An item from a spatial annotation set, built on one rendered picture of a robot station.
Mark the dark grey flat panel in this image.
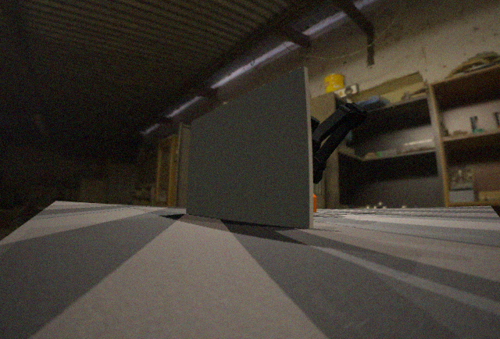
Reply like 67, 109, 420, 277
186, 66, 314, 229

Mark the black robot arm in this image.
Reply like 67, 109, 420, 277
311, 102, 367, 184

